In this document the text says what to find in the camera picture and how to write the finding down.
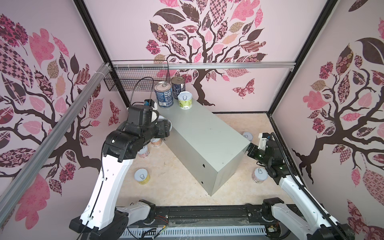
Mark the pink floral small can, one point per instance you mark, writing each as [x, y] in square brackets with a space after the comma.
[259, 175]

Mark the grey metal cabinet counter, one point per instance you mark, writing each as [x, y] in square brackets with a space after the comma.
[210, 149]

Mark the yellow label small can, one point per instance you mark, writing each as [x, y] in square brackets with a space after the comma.
[142, 176]

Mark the light green small can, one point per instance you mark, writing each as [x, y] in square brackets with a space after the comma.
[185, 100]

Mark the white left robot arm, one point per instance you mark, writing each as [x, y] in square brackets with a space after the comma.
[102, 219]

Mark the white slotted cable duct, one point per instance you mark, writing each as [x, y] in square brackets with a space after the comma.
[192, 232]

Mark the silver aluminium crossbar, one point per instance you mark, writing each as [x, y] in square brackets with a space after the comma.
[197, 66]

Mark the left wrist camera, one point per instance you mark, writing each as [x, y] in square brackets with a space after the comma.
[151, 103]

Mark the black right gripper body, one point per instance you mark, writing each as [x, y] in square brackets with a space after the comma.
[255, 153]

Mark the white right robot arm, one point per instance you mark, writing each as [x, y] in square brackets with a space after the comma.
[312, 222]

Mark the black wire mesh basket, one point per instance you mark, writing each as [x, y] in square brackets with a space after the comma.
[137, 75]

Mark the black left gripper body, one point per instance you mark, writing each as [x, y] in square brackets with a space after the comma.
[162, 129]

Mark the black aluminium frame rail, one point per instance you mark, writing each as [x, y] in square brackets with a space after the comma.
[207, 216]

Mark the dark blue tall can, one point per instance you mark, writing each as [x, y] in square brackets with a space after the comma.
[178, 86]

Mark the blue white label can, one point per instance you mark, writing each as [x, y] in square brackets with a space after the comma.
[164, 94]

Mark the pink label small can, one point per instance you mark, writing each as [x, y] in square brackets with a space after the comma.
[144, 152]

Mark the teal label small can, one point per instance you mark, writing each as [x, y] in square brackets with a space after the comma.
[161, 118]

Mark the orange label small can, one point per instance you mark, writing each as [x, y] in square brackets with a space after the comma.
[156, 142]

